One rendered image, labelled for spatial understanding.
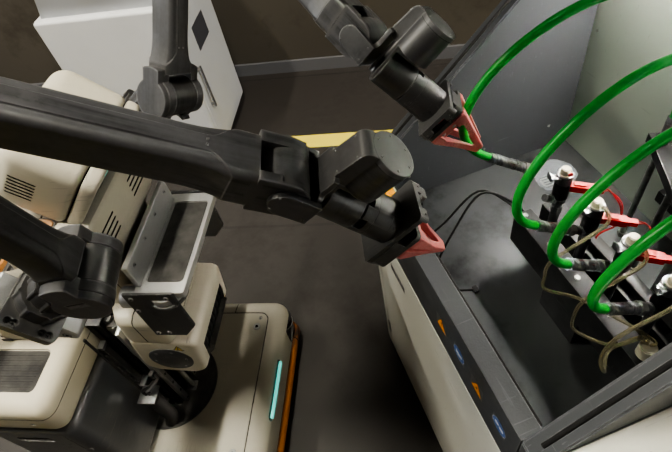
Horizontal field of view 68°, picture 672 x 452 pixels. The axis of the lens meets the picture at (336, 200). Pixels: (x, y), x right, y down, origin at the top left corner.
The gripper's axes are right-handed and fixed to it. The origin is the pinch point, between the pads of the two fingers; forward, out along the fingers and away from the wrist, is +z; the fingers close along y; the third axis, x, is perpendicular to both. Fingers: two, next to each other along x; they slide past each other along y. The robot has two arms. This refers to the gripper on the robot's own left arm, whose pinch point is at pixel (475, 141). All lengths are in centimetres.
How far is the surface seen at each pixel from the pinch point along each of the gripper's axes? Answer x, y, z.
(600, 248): 0.6, 0.4, 32.4
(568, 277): 6.8, -4.1, 30.0
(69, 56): 133, 136, -101
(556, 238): -2.7, -18.1, 9.6
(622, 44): -23.4, 34.8, 22.3
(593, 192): -10.2, -18.0, 6.9
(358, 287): 102, 74, 52
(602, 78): -16, 39, 28
